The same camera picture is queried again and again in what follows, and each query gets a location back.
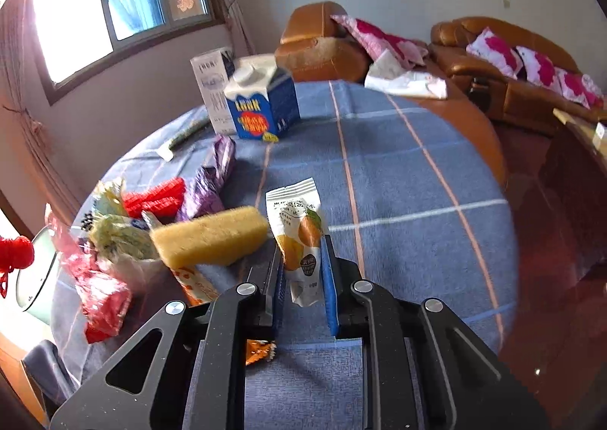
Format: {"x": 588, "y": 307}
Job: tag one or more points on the pink curtain with tieback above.
{"x": 33, "y": 136}

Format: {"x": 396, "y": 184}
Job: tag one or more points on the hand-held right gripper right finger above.
{"x": 329, "y": 290}

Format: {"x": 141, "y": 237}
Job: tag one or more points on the pink floral pillow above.
{"x": 578, "y": 88}
{"x": 493, "y": 50}
{"x": 540, "y": 67}
{"x": 379, "y": 38}

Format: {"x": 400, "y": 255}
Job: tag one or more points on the white cloth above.
{"x": 403, "y": 79}

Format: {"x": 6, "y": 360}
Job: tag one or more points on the blue plaid blanket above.
{"x": 403, "y": 183}

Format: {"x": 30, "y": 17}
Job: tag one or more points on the brown bed frame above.
{"x": 469, "y": 136}

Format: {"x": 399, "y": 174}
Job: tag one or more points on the dark wooden table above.
{"x": 578, "y": 183}

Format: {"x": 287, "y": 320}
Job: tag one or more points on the brown leather sofa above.
{"x": 474, "y": 69}

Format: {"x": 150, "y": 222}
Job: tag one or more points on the red mesh net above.
{"x": 151, "y": 197}

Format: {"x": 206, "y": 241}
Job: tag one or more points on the blue milk carton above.
{"x": 265, "y": 102}

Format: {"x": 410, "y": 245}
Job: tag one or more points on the white orange fruit snack pouch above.
{"x": 298, "y": 230}

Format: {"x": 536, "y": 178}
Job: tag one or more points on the green giraffe print basin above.
{"x": 33, "y": 278}

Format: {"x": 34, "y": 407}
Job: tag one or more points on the white carton box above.
{"x": 211, "y": 88}

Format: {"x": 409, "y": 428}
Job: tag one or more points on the green white plastic bag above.
{"x": 118, "y": 233}

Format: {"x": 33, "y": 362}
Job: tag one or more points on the green stick packet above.
{"x": 187, "y": 133}

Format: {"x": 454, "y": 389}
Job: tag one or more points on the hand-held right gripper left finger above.
{"x": 280, "y": 280}

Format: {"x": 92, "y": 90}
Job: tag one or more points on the red plastic bag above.
{"x": 102, "y": 302}

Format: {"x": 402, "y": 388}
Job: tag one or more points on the yellow sponge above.
{"x": 208, "y": 235}

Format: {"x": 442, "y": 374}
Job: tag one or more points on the red knot ornament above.
{"x": 14, "y": 254}

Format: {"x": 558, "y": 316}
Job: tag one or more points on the small orange candy wrapper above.
{"x": 258, "y": 351}

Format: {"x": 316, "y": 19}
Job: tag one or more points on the orange white snack wrapper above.
{"x": 194, "y": 284}

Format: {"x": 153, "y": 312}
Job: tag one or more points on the purple foil wrapper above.
{"x": 208, "y": 183}

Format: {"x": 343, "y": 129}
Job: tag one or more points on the orange leather armchair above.
{"x": 313, "y": 50}

